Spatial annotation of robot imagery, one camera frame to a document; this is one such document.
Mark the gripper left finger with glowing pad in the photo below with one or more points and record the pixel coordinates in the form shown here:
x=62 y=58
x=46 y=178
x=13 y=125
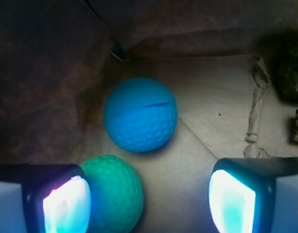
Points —
x=44 y=199

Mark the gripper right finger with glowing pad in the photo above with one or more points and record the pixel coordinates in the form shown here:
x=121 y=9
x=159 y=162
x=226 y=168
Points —
x=254 y=195

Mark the green dimpled foam ball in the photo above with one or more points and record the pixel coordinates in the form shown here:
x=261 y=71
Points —
x=117 y=194

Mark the blue dimpled foam ball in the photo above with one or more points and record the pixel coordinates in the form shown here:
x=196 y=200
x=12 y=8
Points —
x=140 y=115

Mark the brown paper bag tray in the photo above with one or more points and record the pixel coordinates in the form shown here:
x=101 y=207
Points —
x=59 y=60

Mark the dark brown rock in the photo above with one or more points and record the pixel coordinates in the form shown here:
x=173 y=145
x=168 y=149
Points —
x=286 y=68

